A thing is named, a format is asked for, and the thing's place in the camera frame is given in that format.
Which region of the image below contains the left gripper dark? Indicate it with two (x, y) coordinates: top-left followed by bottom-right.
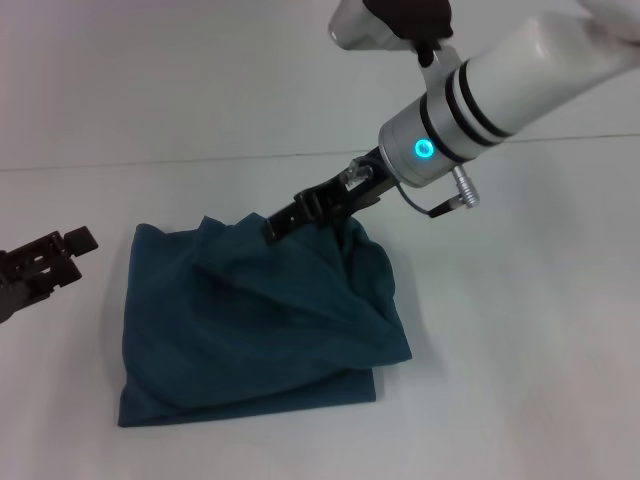
(0, 225), (100, 326)

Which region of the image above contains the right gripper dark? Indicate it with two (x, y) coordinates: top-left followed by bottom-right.
(264, 149), (397, 247)

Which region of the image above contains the teal T-shirt with FREE print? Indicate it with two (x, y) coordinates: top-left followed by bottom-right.
(115, 212), (415, 429)

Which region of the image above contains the dark cable with silver plug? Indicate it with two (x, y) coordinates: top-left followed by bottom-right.
(392, 164), (483, 221)

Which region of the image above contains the right wrist camera white housing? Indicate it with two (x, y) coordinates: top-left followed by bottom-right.
(328, 0), (457, 69)

